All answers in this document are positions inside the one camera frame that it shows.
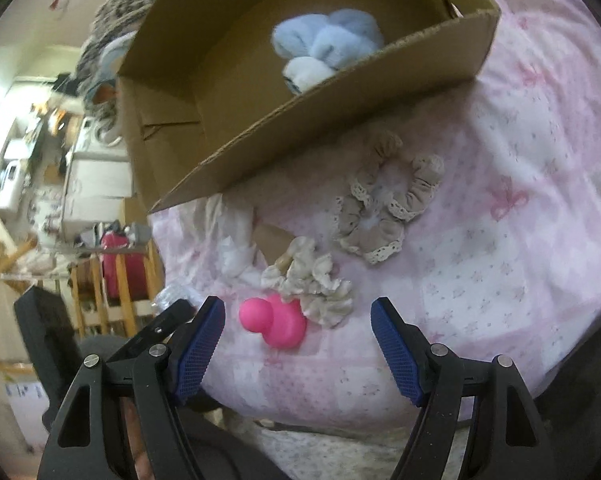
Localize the leopard print blanket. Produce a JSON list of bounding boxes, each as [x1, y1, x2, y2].
[[74, 0, 167, 101]]

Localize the cream ruffled scrunchie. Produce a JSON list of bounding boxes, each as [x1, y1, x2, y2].
[[260, 236, 354, 329]]

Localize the wooden rack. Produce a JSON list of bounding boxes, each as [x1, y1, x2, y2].
[[69, 240, 166, 338]]

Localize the pink rubber duck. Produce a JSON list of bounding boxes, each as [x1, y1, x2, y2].
[[238, 294, 309, 350]]

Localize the beige lace scrunchie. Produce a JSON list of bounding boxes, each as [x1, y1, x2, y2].
[[333, 130, 445, 265]]

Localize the pink bag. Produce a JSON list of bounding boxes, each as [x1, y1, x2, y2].
[[100, 232, 148, 301]]

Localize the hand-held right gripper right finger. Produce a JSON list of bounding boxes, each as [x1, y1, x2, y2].
[[370, 296, 565, 480]]

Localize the black office chair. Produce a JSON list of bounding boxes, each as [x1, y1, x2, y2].
[[13, 287, 131, 433]]

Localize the blue plush toy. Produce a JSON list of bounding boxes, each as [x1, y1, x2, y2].
[[272, 8, 385, 96]]

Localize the white storage boxes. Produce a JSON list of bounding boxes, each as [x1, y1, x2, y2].
[[60, 115, 134, 241]]

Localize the white crumpled cloth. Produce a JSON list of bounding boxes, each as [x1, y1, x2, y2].
[[180, 195, 258, 281]]

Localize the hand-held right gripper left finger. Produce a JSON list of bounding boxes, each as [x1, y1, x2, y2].
[[37, 296, 226, 480]]

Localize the brown cardboard box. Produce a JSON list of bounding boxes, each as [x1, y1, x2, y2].
[[116, 0, 502, 214]]

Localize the brown cardboard piece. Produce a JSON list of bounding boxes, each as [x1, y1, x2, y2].
[[253, 221, 297, 266]]

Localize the pink printed bed sheet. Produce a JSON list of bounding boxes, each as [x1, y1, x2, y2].
[[148, 0, 601, 431]]

